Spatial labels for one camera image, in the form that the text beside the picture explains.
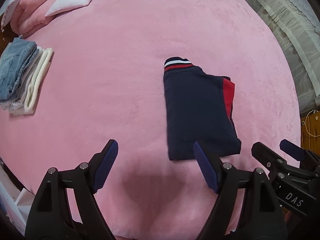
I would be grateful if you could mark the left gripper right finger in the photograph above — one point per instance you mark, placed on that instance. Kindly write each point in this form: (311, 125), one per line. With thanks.
(210, 165)

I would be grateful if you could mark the beige lace covered sofa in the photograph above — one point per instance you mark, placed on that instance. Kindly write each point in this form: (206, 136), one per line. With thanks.
(296, 28)

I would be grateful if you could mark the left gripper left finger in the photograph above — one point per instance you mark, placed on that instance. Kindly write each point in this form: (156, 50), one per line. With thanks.
(101, 164)

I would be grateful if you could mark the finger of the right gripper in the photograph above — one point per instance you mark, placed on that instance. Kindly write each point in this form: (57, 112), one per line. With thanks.
(268, 156)
(292, 150)

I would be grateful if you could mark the folded pink quilt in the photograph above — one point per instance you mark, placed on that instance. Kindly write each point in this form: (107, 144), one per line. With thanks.
(25, 17)

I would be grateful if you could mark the folded blue denim garment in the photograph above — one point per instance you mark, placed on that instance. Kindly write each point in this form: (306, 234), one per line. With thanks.
(15, 59)

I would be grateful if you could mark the pink plush bed cover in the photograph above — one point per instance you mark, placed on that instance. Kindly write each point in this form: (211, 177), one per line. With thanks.
(106, 82)

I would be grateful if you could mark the navy and red sweatshirt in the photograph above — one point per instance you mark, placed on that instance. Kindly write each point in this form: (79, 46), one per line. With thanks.
(199, 107)

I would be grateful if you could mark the folded cream white garment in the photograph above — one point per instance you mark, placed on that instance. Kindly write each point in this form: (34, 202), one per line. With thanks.
(31, 98)

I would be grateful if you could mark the folded grey white garment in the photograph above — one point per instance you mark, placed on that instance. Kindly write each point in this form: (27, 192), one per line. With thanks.
(16, 100)

